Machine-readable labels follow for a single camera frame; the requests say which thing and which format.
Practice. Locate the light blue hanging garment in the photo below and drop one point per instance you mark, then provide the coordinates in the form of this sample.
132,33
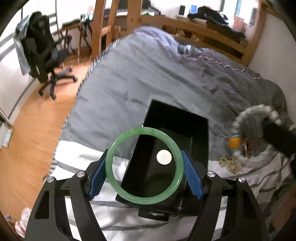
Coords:
19,35

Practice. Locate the wooden folding side table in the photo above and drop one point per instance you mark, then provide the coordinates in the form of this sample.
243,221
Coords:
79,33

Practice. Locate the green jade bangle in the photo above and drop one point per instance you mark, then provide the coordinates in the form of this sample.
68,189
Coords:
144,183

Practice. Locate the pile of dark clothes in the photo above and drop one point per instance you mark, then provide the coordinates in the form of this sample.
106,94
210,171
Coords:
216,22

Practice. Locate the black jewelry box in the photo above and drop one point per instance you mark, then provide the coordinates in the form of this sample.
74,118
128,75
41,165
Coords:
191,134

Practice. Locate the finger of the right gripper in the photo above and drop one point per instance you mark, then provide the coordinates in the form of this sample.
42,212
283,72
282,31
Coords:
279,137

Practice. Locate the wooden bunk bed frame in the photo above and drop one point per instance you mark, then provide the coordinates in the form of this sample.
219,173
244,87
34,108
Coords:
187,31

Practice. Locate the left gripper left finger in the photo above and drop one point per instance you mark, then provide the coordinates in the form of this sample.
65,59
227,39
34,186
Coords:
48,219

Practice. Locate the grey duvet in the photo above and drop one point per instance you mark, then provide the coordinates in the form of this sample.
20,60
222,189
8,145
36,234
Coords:
150,64

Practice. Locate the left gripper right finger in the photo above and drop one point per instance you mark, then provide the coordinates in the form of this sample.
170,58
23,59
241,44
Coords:
243,217

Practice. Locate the plastic bag on floor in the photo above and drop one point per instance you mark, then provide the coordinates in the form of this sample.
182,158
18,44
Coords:
21,225

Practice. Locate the black office chair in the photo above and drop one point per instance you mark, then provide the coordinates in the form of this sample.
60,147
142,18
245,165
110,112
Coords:
44,54

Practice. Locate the white round sticker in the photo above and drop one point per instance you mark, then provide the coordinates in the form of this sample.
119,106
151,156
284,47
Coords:
164,157

